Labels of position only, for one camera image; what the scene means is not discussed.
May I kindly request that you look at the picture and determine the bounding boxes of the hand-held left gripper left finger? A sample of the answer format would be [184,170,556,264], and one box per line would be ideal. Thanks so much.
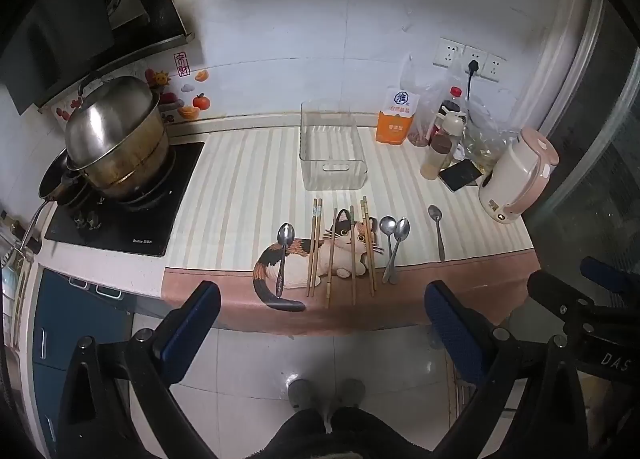
[57,280,222,459]

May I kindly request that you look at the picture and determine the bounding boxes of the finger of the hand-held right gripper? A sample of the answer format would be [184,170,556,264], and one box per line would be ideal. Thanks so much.
[527,270,640,390]
[580,256,640,296]

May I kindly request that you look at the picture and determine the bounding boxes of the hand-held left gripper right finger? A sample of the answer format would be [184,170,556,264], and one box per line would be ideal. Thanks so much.
[424,280,588,459]

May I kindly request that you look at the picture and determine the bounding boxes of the row of wooden chopsticks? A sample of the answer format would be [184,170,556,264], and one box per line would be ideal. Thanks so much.
[306,195,378,310]

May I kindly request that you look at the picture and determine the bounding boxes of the clear plastic storage bin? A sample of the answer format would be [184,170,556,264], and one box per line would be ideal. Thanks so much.
[300,99,369,191]

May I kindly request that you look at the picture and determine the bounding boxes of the glass sliding door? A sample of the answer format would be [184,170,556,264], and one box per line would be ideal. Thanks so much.
[520,0,640,300]

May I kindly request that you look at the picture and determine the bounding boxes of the person's right grey slipper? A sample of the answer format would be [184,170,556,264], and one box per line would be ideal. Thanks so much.
[336,378,367,410]

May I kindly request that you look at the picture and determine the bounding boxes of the person's grey slipper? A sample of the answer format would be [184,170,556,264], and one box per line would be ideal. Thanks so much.
[287,378,316,410]
[336,378,367,410]

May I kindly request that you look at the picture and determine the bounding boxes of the person's left grey slipper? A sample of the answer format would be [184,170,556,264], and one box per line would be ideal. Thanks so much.
[287,378,316,410]

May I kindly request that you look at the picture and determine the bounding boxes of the pink and cream kettle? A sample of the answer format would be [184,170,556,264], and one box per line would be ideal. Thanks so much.
[477,126,561,224]

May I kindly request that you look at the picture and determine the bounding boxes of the black glass cooktop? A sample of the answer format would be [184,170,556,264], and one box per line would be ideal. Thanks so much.
[44,139,207,258]

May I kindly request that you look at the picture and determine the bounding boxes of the blue kitchen cabinet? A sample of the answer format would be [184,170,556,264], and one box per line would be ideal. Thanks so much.
[30,266,136,459]

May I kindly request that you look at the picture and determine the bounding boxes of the black smartphone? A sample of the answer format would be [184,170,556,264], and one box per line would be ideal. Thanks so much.
[438,159,485,193]

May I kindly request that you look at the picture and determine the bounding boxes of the cat printed striped mat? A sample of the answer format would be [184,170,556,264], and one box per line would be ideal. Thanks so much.
[161,126,536,335]

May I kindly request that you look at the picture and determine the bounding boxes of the person's dark fleece trousers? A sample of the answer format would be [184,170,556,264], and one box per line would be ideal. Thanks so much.
[262,406,401,459]

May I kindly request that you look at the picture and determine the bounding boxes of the clear plastic bag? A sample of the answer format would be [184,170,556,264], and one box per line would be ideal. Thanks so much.
[460,89,521,174]

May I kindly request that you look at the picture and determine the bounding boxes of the brown seasoning bottle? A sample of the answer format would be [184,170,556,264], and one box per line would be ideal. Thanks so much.
[419,131,453,181]

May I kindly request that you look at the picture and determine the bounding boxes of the steel stockpot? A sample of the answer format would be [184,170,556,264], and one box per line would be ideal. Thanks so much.
[65,94,176,202]

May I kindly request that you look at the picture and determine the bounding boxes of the black frying pan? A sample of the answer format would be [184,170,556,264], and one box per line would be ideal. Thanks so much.
[15,149,96,252]

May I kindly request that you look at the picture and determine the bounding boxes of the orange and white box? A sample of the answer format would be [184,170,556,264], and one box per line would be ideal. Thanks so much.
[376,86,420,146]

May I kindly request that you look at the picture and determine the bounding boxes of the red cap dark bottle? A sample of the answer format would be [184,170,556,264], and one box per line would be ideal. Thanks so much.
[439,86,471,140]

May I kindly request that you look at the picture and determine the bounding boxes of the steel pot lid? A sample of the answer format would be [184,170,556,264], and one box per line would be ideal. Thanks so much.
[64,75,162,162]

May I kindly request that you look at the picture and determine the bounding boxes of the white plastic bag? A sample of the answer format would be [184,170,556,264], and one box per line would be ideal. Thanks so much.
[400,55,451,147]

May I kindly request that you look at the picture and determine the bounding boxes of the black range hood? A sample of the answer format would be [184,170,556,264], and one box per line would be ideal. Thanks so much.
[0,0,196,114]

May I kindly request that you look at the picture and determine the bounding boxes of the white wall socket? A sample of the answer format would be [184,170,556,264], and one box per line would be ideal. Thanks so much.
[462,45,488,76]
[485,54,506,84]
[432,37,466,68]

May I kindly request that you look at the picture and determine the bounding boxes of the fruit wall stickers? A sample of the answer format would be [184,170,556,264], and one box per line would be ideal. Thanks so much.
[55,66,213,122]

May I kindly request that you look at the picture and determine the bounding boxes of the black plug with cable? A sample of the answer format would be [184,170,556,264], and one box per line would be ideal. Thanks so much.
[465,59,482,114]

